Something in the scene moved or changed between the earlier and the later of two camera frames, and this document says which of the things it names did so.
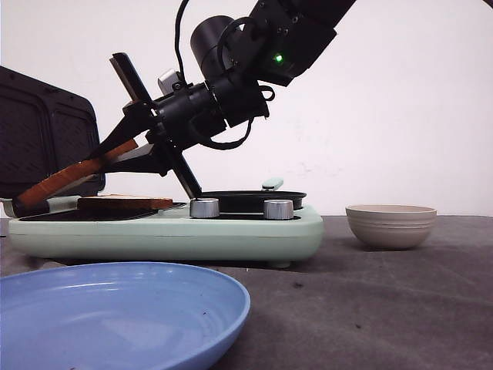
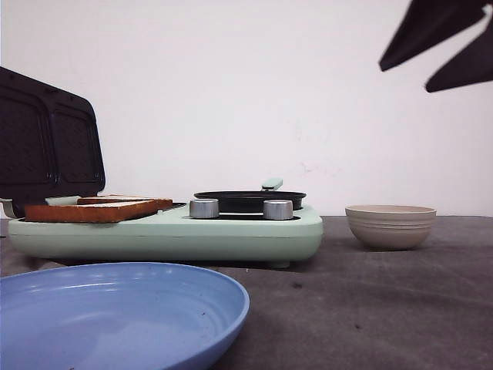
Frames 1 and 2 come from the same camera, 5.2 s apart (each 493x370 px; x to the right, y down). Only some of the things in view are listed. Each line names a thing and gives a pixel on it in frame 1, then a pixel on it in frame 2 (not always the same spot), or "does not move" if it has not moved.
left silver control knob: x=204 y=207 does not move
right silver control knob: x=278 y=209 does not move
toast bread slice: x=74 y=173 → x=91 y=212
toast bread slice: x=104 y=201 does not move
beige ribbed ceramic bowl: x=390 y=226 does not move
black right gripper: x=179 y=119 → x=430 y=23
